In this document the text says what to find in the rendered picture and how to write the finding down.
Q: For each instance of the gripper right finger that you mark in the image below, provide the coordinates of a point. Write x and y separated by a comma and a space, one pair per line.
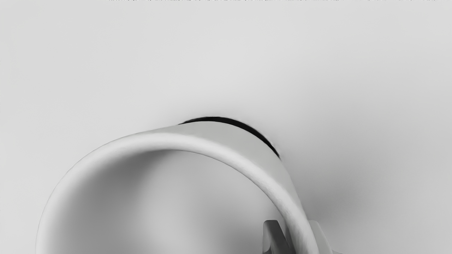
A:
324, 245

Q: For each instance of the white ceramic mug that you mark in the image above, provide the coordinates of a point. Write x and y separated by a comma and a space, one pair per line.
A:
226, 141

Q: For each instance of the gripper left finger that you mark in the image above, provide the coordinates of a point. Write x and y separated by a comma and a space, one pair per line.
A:
273, 240

